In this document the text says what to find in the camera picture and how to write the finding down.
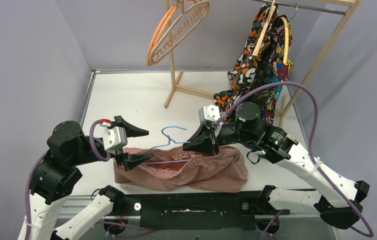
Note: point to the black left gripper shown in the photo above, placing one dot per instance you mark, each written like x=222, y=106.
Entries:
x=119, y=153

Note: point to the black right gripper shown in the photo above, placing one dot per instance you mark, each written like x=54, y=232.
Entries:
x=201, y=140

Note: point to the blue wire hanger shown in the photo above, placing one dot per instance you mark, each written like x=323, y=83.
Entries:
x=170, y=141

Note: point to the pink shorts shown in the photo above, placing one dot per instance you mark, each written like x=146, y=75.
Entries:
x=224, y=171

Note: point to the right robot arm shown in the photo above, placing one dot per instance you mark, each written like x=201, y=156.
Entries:
x=334, y=198

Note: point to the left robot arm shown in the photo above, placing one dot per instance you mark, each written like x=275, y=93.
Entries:
x=54, y=175

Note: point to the orange camouflage shorts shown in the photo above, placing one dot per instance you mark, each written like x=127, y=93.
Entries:
x=243, y=76

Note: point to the colourful comic print shorts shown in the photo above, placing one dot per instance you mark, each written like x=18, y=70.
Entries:
x=271, y=68

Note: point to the straight wooden hanger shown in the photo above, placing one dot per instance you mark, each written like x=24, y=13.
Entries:
x=264, y=29

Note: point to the orange plastic hanger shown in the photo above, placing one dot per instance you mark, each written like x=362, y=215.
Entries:
x=157, y=34

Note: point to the beige notched wooden hanger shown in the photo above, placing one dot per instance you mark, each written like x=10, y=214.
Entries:
x=178, y=31

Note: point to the curved wooden hanger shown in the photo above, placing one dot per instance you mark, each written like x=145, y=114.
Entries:
x=286, y=40

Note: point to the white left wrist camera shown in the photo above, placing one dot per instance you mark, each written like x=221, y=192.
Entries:
x=114, y=137

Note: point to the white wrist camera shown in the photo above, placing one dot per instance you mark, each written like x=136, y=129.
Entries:
x=114, y=137
x=208, y=113

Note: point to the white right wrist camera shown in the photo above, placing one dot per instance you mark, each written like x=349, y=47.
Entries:
x=208, y=113

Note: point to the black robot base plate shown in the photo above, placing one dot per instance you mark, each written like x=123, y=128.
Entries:
x=195, y=211

